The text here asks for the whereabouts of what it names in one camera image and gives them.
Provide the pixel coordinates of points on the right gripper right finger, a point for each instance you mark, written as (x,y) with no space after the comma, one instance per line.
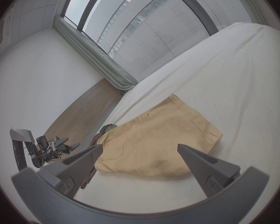
(212,174)

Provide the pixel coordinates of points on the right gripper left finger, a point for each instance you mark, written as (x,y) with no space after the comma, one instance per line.
(67,174)

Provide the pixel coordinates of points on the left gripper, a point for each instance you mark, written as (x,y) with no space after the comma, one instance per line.
(59,149)

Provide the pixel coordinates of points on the tan shorts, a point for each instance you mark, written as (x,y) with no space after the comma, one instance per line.
(158,143)

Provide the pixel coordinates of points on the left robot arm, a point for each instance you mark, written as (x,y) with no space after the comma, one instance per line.
(22,135)

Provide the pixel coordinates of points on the bed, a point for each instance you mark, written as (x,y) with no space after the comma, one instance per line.
(235,90)

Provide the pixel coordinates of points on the brown garment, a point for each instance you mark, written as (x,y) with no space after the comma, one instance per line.
(94,140)

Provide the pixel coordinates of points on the green garment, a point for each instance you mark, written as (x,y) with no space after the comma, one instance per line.
(108,128)

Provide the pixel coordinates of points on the long grey-green curtain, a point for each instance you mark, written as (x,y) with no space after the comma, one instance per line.
(95,55)

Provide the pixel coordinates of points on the window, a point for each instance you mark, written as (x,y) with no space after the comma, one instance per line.
(154,31)

